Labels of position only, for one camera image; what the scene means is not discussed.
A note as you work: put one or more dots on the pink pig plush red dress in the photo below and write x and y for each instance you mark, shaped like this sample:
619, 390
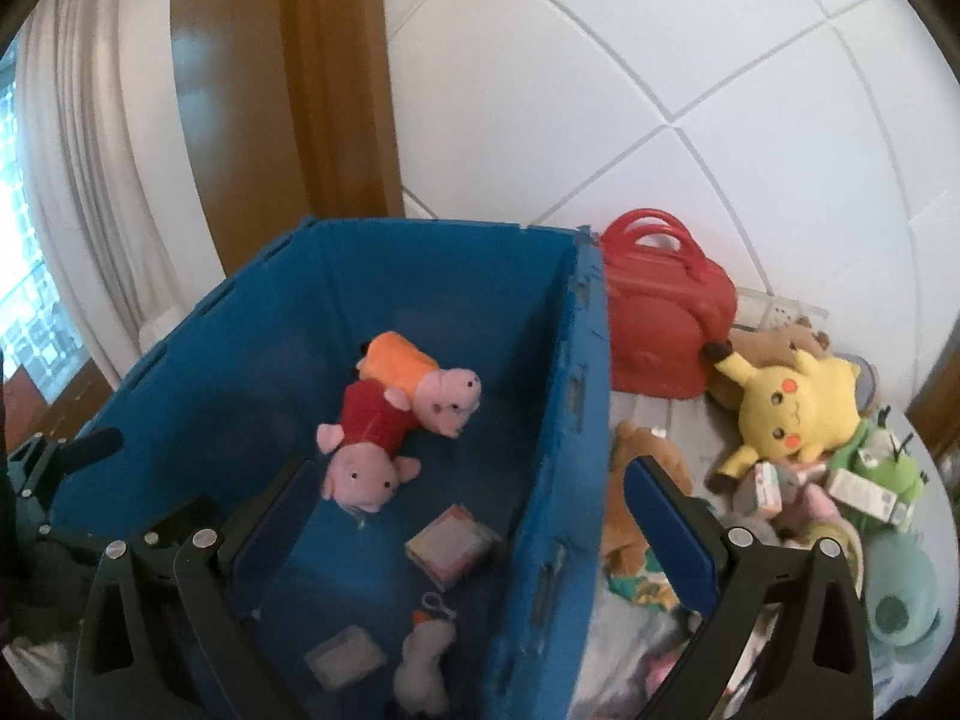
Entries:
371, 420

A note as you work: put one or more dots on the wooden cabinet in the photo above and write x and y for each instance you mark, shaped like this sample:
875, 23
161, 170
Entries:
67, 405

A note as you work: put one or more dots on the small green white box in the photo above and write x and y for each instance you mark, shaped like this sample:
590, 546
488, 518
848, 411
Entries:
345, 656

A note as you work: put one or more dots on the green frog plush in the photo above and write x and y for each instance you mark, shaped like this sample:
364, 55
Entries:
889, 457

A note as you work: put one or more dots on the pink pig plush orange dress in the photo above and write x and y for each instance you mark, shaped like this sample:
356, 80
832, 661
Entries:
435, 390

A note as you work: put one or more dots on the green box with white label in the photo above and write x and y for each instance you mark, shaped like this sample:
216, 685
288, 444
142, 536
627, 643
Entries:
870, 499

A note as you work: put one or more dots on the red toy suitcase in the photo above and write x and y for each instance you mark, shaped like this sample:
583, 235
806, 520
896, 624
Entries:
660, 315

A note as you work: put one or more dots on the window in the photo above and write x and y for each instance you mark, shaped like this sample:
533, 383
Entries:
30, 255

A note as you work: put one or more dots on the round white desktop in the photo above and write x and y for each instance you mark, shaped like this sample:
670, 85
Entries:
675, 409

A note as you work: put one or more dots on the white curtain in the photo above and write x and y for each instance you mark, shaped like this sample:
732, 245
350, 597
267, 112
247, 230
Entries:
97, 165

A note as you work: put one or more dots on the brown bear plush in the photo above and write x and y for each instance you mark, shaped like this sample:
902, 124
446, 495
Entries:
652, 457

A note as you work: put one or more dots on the yellow mouse plush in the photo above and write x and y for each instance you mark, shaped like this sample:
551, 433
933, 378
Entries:
795, 409

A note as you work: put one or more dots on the pink tissue pack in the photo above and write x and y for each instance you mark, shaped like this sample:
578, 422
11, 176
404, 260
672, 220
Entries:
450, 547

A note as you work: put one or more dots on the blue plastic crate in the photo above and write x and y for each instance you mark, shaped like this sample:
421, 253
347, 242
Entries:
487, 330

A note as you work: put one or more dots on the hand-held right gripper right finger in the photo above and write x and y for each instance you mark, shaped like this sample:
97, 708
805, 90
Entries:
667, 532

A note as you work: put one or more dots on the wooden door frame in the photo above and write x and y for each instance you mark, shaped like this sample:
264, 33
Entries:
937, 397
277, 90

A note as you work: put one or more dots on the white wall socket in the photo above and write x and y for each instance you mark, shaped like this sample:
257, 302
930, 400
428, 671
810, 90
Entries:
780, 309

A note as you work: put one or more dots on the teal round plush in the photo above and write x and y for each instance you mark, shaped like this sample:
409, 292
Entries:
900, 600

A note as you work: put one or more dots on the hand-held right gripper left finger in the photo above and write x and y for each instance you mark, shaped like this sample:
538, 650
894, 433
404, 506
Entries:
277, 532

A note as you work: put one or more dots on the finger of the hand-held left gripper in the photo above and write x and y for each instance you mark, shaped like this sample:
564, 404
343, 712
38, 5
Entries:
161, 529
75, 454

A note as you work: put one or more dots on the green patterned snack bag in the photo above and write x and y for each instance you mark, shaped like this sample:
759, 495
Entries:
637, 585

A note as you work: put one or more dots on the small pink white packet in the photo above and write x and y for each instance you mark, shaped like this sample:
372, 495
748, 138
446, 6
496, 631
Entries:
761, 491

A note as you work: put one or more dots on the white wrinkled tablecloth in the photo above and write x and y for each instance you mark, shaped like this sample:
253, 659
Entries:
615, 652

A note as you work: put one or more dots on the light brown plush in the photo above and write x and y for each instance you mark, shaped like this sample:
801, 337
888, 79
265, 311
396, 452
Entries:
765, 349

